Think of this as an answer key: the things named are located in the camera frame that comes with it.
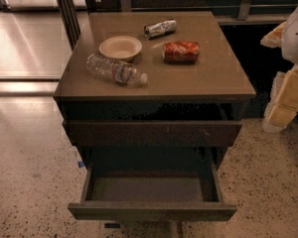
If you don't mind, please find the silver energy drink can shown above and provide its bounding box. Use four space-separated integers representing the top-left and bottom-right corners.
144 19 177 39

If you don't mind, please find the red coke can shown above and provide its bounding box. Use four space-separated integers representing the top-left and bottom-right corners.
163 41 200 63

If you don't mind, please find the brown drawer cabinet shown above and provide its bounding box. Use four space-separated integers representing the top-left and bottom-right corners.
54 12 255 175

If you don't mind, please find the blue tape piece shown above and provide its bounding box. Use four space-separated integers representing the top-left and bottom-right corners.
77 161 84 169

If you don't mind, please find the metal railing frame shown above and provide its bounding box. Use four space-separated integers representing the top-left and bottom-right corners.
57 0 298 45

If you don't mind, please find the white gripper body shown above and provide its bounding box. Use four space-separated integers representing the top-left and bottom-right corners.
281 7 298 63

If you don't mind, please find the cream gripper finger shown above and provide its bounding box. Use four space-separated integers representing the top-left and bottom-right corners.
260 22 286 49
262 64 298 133

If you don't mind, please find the cream paper bowl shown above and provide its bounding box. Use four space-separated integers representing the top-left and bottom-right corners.
99 36 142 61

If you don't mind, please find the open middle drawer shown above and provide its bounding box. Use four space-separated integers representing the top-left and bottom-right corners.
68 162 238 222

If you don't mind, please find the clear plastic water bottle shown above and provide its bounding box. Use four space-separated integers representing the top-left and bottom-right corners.
86 54 148 87

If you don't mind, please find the closed top drawer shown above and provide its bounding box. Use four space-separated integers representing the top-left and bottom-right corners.
64 120 241 147

